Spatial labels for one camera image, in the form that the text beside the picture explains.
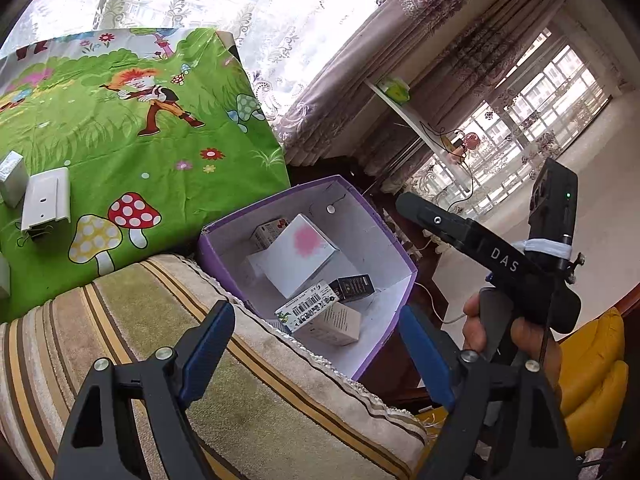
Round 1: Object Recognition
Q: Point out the white lace sheer curtain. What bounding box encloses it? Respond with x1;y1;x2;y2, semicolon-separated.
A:
1;0;378;122

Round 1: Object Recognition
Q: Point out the small white cube box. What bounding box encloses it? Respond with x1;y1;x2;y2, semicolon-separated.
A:
0;151;29;208

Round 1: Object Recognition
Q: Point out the pink floral curtain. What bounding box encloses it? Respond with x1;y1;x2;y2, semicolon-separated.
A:
278;0;565;193

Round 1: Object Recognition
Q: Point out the white shelf board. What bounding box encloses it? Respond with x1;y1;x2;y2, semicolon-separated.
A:
364;79;472;193

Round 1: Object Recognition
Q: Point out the black small box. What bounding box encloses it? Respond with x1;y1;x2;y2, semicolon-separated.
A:
329;274;375;302

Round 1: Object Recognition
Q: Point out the white plastic wall device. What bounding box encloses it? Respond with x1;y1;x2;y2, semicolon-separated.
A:
21;167;70;233

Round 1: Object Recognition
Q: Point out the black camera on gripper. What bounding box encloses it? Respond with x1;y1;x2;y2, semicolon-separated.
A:
524;158;578;260

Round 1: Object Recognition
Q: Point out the purple storage box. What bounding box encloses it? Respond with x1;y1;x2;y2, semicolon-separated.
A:
198;176;418;379

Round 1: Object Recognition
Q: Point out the white barcode medicine box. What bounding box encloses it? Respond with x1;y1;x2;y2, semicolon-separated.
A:
274;281;338;333

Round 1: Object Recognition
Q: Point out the green cartoon tablecloth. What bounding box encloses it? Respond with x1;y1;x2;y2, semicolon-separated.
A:
1;27;290;322

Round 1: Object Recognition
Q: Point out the right human hand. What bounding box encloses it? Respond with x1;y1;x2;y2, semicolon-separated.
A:
462;291;564;391

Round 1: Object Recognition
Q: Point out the beige cardboard box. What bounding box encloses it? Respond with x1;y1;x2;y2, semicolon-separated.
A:
293;302;361;347

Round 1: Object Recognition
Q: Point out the striped sofa cushion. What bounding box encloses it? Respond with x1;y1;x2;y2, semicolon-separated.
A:
1;255;428;479

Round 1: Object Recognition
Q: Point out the white box pink print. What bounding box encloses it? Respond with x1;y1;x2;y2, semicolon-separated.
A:
254;214;338;299

